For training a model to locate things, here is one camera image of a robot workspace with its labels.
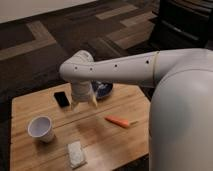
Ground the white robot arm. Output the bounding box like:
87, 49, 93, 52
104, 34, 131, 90
59, 48, 213, 171

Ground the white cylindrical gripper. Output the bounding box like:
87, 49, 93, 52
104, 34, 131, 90
71, 82, 98, 110

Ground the dark blue bowl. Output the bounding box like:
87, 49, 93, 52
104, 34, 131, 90
92, 81, 113, 100

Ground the white sponge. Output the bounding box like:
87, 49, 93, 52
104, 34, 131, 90
67, 141, 86, 169

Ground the white paper cup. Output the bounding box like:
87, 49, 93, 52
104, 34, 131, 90
27, 116, 55, 143

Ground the black smartphone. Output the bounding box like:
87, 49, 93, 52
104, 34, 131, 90
54, 92, 70, 107

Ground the black furniture unit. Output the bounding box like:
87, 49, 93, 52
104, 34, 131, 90
149, 0, 213, 50

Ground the orange carrot toy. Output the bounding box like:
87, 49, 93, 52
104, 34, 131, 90
105, 115, 136, 128

